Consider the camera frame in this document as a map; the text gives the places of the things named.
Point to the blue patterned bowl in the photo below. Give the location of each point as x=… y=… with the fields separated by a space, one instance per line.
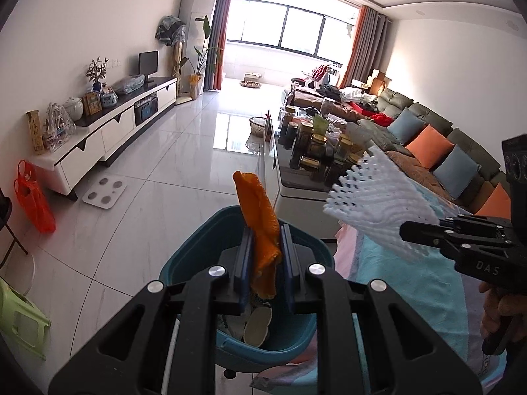
x=110 y=100

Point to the black monitor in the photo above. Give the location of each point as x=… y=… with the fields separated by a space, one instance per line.
x=148 y=63

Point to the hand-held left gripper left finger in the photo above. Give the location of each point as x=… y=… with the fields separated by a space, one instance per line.
x=243 y=255

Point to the orange plastic bag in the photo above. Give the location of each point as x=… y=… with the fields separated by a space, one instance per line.
x=35 y=201

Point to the person's right hand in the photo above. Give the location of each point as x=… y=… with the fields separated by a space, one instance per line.
x=498 y=310

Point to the white ceramic jar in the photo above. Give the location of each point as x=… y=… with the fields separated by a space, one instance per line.
x=73 y=109

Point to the brown seat pad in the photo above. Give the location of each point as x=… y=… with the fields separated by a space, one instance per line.
x=411 y=164

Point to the wooden side cabinet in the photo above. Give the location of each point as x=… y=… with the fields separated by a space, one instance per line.
x=378 y=82

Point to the teal plastic bin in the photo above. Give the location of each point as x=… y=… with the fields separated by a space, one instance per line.
x=193 y=238

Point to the orange peel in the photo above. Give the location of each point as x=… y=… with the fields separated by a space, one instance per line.
x=257 y=214

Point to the tall golden gift box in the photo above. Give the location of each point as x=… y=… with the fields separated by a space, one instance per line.
x=36 y=131

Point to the red cloth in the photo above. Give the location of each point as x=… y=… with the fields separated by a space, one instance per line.
x=383 y=119

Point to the small plant in blue vase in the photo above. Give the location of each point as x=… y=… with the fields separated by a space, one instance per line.
x=96 y=74

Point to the cluster of glass jars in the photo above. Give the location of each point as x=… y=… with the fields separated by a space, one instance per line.
x=313 y=144

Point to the clear plastic bag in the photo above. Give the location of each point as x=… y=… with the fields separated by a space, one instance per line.
x=59 y=127

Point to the white foam fruit net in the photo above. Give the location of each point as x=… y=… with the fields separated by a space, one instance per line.
x=378 y=197

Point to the large blue cushion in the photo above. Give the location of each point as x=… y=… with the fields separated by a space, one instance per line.
x=457 y=170

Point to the dark glass coffee table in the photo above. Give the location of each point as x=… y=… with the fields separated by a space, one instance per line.
x=296 y=185

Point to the cloth-covered standing fan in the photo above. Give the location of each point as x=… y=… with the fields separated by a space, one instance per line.
x=171 y=31

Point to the brown ottoman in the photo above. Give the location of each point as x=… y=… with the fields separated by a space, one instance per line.
x=313 y=98

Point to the small orange cushion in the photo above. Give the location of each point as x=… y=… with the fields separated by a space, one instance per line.
x=428 y=148

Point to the grey covered tray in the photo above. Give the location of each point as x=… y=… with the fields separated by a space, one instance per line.
x=128 y=84

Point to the teal printed tablecloth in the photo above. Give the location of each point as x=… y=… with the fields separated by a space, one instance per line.
x=411 y=296

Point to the white standing air conditioner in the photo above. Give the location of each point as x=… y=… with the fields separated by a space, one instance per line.
x=195 y=24

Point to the dark green sofa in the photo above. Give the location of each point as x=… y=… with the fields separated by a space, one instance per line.
x=465 y=140

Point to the woven basket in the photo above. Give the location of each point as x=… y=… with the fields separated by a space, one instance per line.
x=251 y=84

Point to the large window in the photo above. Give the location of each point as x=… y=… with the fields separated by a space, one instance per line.
x=288 y=28

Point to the tall plant in orange pot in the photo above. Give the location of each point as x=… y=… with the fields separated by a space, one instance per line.
x=196 y=84

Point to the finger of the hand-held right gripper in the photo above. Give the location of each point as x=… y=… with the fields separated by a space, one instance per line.
x=428 y=234
x=477 y=223

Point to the black metal stand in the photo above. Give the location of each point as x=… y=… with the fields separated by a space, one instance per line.
x=8 y=222

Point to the wooden picture frame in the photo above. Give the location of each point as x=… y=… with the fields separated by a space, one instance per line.
x=92 y=103

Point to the green plastic stool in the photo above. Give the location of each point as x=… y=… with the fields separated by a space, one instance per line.
x=20 y=317

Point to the small blue cushion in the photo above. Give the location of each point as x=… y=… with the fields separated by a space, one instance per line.
x=405 y=125

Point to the pile of clothes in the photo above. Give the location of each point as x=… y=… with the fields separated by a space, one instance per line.
x=358 y=98

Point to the white black tv stand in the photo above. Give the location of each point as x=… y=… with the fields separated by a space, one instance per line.
x=107 y=131

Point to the white bathroom scale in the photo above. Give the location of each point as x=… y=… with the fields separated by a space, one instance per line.
x=105 y=193

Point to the large orange cushion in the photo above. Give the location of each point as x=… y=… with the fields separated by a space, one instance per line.
x=496 y=203

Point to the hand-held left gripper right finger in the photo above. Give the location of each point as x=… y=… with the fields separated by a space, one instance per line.
x=288 y=255

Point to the grey orange curtain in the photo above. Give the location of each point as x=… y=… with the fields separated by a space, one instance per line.
x=220 y=28
x=364 y=45

